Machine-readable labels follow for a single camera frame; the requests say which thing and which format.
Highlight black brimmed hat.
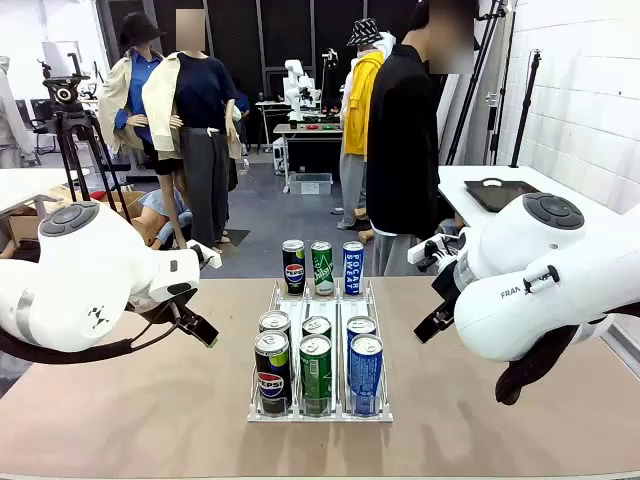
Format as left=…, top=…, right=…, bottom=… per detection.
left=118, top=12, right=167, bottom=49

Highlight clear acrylic can rack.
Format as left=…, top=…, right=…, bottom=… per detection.
left=247, top=278, right=394, bottom=424

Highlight black cable hose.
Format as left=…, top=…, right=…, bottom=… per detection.
left=0, top=299, right=184, bottom=366
left=494, top=302, right=640, bottom=406

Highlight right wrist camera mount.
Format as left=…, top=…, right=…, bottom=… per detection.
left=407, top=230, right=464, bottom=266

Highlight clear plastic storage bin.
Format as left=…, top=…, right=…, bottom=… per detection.
left=288, top=172, right=334, bottom=197

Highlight black white bucket hat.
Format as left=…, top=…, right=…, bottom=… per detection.
left=346, top=18, right=381, bottom=47

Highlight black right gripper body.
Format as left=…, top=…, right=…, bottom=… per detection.
left=432, top=259, right=466, bottom=321

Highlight white table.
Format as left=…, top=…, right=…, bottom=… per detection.
left=437, top=163, right=629, bottom=241
left=0, top=167, right=71, bottom=216

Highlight small white background robot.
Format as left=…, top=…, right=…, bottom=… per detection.
left=283, top=58, right=321, bottom=124

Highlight black camera tripod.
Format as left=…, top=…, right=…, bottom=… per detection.
left=52, top=109, right=151, bottom=226

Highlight grey table black panel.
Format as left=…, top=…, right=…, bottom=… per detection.
left=273, top=122, right=346, bottom=194

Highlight floor dummy light blue shirt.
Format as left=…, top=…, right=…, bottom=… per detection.
left=132, top=189, right=194, bottom=251

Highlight mannequin blue shirt beige coat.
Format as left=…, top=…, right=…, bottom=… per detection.
left=97, top=12, right=189, bottom=251

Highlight dark brown serving tray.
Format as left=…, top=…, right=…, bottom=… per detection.
left=463, top=178, right=544, bottom=214

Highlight grey slotted rail panel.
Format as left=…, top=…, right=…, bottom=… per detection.
left=602, top=319, right=640, bottom=376

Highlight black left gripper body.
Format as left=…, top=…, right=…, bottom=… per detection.
left=128, top=282, right=200, bottom=325

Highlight green Chilsung can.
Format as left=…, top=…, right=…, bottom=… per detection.
left=298, top=333, right=333, bottom=417
left=310, top=240, right=335, bottom=297
left=301, top=315, right=333, bottom=340

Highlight upright black light stand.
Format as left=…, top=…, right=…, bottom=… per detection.
left=508, top=48, right=545, bottom=169

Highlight leaning black stand poles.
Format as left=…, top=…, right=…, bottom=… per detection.
left=444, top=0, right=516, bottom=166

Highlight black Pepsi can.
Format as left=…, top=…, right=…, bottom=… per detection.
left=281, top=239, right=306, bottom=296
left=253, top=330, right=293, bottom=416
left=258, top=310, right=292, bottom=337

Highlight blue Pocari Sweat can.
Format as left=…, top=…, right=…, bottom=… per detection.
left=348, top=333, right=384, bottom=417
left=342, top=241, right=365, bottom=296
left=345, top=315, right=377, bottom=344

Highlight person in black cardigan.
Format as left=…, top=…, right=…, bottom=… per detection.
left=366, top=0, right=476, bottom=279

